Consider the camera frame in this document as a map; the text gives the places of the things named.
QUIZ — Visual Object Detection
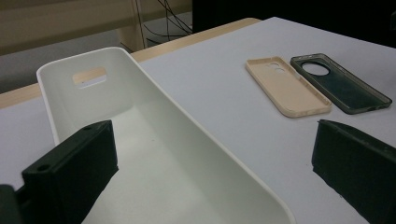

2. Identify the beige phone case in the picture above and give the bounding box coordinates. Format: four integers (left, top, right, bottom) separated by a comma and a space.
245, 56, 332, 119

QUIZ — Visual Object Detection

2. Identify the black floor cable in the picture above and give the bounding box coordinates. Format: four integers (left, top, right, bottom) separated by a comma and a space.
143, 0, 193, 46

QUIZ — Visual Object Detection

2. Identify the light wooden bench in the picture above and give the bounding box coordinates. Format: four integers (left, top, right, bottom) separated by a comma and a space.
0, 0, 192, 57

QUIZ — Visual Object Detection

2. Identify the dark translucent phone case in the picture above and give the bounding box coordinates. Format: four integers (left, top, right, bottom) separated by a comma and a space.
290, 52, 393, 116

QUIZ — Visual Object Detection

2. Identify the black curtain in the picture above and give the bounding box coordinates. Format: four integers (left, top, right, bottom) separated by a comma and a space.
191, 0, 396, 49

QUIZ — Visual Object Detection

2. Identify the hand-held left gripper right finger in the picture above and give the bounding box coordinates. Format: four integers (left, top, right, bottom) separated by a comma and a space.
311, 119, 396, 224

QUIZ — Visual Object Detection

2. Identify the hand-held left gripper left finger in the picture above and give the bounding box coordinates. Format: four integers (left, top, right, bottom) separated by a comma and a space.
21, 119, 120, 224

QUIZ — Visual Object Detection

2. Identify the white plastic bin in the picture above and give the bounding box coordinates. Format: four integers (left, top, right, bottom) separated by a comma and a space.
35, 46, 297, 224

